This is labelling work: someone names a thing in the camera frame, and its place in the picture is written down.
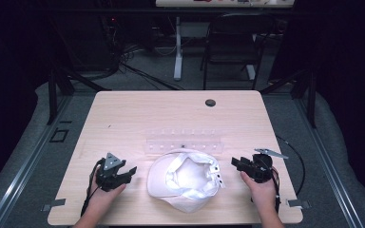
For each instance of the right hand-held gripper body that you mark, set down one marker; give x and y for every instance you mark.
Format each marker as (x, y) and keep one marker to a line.
(261, 169)

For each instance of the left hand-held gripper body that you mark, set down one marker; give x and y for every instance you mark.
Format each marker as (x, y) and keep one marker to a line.
(108, 177)

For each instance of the white baseball cap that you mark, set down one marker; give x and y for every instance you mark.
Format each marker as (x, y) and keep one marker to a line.
(183, 177)

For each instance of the person's left hand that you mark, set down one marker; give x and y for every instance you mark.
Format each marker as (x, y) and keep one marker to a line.
(103, 198)

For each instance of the person's right hand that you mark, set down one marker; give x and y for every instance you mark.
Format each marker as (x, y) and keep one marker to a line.
(261, 193)

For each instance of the clear acrylic rack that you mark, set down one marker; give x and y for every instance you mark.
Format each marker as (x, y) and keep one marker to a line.
(183, 144)

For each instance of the dark round table grommet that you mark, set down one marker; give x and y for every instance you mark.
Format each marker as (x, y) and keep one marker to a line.
(210, 103)

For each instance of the black metal stand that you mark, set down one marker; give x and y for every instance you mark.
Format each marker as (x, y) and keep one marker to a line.
(53, 95)
(310, 98)

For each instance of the white desk leg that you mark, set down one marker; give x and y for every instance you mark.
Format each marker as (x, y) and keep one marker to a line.
(251, 72)
(178, 53)

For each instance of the black folding chair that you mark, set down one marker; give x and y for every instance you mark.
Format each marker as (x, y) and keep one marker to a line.
(231, 47)

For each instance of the dark equipment with red light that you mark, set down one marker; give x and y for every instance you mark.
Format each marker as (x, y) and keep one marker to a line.
(112, 41)

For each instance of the grey metal table bracket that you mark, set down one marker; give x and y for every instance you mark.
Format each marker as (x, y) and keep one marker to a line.
(297, 203)
(53, 204)

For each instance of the aluminium floor rail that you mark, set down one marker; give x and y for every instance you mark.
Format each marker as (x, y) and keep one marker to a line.
(326, 164)
(28, 164)

